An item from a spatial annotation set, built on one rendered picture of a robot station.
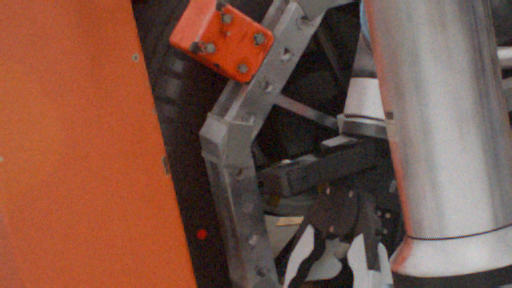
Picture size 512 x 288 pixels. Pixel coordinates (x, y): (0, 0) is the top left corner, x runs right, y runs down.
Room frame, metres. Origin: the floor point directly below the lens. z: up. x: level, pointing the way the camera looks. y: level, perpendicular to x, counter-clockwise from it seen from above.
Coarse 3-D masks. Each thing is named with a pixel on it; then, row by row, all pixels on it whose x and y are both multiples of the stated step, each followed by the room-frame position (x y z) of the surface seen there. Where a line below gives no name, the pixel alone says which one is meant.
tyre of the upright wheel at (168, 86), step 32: (160, 0) 1.77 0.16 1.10; (224, 0) 1.64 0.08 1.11; (256, 0) 1.65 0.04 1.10; (160, 32) 1.71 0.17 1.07; (160, 64) 1.66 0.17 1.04; (192, 64) 1.61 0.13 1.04; (160, 96) 1.63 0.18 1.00; (192, 96) 1.61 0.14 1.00; (160, 128) 1.60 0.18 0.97; (192, 128) 1.61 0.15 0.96; (192, 160) 1.60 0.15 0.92; (192, 192) 1.60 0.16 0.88; (192, 224) 1.59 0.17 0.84; (192, 256) 1.59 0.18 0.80; (224, 256) 1.61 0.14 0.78
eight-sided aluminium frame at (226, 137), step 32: (288, 0) 1.61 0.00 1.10; (320, 0) 1.60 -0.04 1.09; (352, 0) 1.62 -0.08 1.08; (288, 32) 1.58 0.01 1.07; (288, 64) 1.58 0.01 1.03; (224, 96) 1.59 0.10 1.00; (256, 96) 1.55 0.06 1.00; (224, 128) 1.54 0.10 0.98; (256, 128) 1.55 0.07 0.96; (224, 160) 1.53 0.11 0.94; (224, 192) 1.54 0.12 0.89; (256, 192) 1.54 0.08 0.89; (224, 224) 1.57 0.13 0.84; (256, 224) 1.54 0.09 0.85; (256, 256) 1.54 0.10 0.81
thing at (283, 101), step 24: (336, 24) 1.72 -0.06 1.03; (336, 48) 1.73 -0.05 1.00; (336, 72) 1.72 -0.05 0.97; (288, 96) 1.69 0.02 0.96; (336, 96) 1.76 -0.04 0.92; (312, 120) 1.70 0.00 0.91; (336, 120) 1.71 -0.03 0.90; (264, 168) 1.67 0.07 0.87; (264, 192) 1.66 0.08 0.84; (288, 264) 1.67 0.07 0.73
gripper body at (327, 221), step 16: (352, 128) 1.27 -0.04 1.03; (368, 128) 1.26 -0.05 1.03; (384, 128) 1.26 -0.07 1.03; (384, 144) 1.28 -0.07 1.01; (384, 160) 1.27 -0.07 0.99; (352, 176) 1.25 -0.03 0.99; (368, 176) 1.26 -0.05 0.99; (384, 176) 1.27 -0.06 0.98; (320, 192) 1.29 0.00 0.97; (336, 192) 1.26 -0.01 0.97; (352, 192) 1.24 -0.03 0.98; (368, 192) 1.24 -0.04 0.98; (384, 192) 1.24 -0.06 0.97; (320, 208) 1.27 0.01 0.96; (336, 208) 1.25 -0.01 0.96; (352, 208) 1.23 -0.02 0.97; (384, 208) 1.25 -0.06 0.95; (400, 208) 1.25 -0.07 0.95; (320, 224) 1.26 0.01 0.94; (336, 224) 1.24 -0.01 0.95; (352, 224) 1.22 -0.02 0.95; (384, 224) 1.25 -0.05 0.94; (400, 224) 1.24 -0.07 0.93; (352, 240) 1.23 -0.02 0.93; (384, 240) 1.24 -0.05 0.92; (400, 240) 1.24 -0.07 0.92
